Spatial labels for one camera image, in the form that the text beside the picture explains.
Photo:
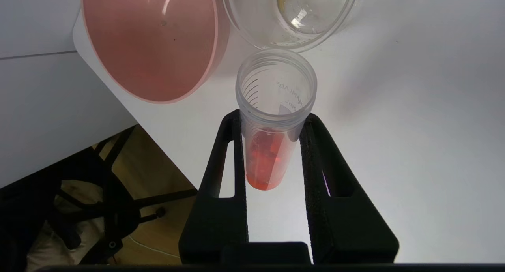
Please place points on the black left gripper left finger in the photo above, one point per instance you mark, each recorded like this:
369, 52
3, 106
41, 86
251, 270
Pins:
215, 220

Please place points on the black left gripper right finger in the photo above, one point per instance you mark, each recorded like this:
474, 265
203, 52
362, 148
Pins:
343, 220

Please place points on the red pigment test tube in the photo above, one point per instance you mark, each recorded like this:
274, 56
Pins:
272, 106

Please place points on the clear glass beaker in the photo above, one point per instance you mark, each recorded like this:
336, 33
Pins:
292, 19

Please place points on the pink plastic bowl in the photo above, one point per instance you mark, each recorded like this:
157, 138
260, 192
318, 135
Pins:
154, 43

